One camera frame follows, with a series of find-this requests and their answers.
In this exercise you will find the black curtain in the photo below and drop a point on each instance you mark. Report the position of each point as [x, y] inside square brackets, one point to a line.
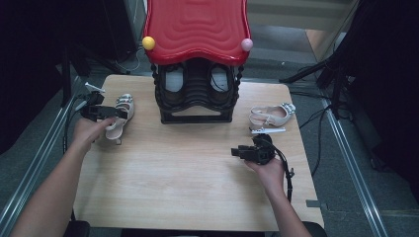
[26, 65]
[388, 82]

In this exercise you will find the person's right hand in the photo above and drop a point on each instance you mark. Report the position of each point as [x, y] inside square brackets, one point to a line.
[271, 177]

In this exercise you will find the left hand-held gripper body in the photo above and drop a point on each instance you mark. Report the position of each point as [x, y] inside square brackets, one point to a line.
[92, 110]

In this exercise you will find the person's left hand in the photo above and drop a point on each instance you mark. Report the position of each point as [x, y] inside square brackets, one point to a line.
[87, 133]

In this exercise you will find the pink ball knob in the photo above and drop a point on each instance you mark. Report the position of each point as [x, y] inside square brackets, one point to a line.
[247, 44]

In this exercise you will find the wooden board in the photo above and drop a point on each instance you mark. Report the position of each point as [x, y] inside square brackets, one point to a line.
[316, 42]

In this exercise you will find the black tripod stand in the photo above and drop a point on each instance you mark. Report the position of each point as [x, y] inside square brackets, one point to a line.
[336, 92]

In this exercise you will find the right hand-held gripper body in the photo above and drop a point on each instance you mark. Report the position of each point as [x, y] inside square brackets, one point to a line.
[262, 153]

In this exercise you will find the yellow ball knob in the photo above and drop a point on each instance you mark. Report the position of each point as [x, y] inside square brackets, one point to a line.
[148, 43]

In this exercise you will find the grey tape piece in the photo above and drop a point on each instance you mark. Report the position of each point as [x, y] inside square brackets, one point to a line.
[313, 203]

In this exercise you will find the black leather shoe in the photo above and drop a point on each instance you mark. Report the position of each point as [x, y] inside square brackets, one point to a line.
[173, 82]
[220, 80]

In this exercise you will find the black chair armrest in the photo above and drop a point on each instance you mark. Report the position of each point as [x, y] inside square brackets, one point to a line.
[318, 230]
[77, 229]

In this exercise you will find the beige heeled sandal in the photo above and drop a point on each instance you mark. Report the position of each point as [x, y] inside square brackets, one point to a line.
[280, 120]
[115, 131]

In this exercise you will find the black metal stand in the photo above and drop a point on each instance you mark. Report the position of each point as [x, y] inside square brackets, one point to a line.
[66, 82]

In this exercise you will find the red and black shoe rack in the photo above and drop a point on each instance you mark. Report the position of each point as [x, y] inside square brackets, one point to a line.
[197, 26]

